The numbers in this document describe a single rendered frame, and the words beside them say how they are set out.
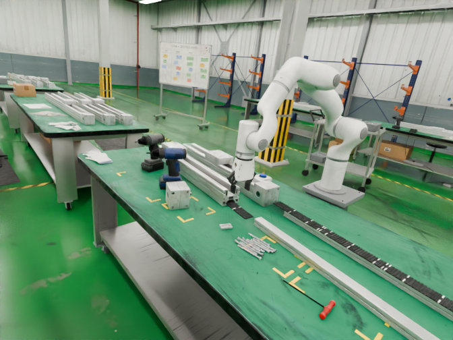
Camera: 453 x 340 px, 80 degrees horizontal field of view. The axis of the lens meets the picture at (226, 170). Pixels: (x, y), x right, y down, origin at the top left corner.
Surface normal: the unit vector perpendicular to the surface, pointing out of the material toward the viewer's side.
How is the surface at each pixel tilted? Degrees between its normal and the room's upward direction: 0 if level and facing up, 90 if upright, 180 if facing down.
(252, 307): 0
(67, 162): 90
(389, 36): 90
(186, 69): 90
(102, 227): 90
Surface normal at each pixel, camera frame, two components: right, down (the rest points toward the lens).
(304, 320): 0.11, -0.94
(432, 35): -0.74, 0.15
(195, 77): -0.47, 0.25
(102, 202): 0.66, 0.32
